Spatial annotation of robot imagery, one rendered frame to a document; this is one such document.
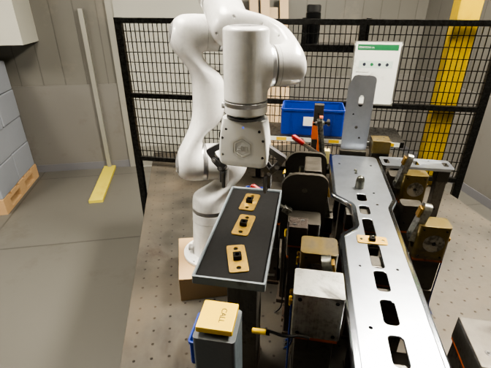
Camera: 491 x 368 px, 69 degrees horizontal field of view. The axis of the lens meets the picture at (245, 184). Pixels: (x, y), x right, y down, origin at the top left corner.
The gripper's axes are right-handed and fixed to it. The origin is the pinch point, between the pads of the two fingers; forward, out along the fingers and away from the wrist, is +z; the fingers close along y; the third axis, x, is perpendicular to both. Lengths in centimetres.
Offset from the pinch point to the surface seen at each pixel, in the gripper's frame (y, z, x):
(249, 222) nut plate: 0.8, 10.3, 0.7
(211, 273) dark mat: -2.0, 10.5, -17.7
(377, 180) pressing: 36, 27, 66
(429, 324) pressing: 42, 27, -4
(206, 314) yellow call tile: 0.5, 10.5, -27.3
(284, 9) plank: -42, -29, 307
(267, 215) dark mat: 4.0, 10.6, 5.4
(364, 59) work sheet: 27, -10, 126
